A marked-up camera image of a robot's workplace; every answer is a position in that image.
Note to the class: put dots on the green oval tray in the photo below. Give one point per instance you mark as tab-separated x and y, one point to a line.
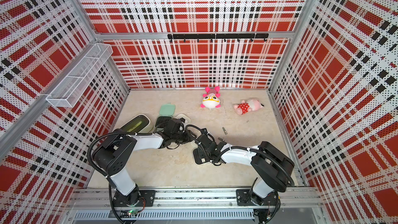
140	125

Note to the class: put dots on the green nail kit case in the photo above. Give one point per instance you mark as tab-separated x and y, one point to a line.
167	110

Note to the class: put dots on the pink strawberry plush toy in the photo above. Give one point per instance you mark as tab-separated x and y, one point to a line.
251	105

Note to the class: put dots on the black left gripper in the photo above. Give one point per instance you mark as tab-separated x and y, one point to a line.
188	138

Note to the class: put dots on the clear wall shelf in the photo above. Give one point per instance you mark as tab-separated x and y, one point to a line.
70	89

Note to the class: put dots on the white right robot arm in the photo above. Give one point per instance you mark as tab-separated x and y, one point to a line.
273	167

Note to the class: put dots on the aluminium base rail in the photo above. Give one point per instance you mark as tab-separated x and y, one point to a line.
211	205

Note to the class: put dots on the black hook rail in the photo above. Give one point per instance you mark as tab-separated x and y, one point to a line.
250	36

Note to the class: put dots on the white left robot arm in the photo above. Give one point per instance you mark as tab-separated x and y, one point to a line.
109	154

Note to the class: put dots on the pink owl plush toy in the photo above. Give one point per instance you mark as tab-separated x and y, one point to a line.
211	99

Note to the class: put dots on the cream nail kit case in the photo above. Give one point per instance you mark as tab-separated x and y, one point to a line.
199	156
185	118

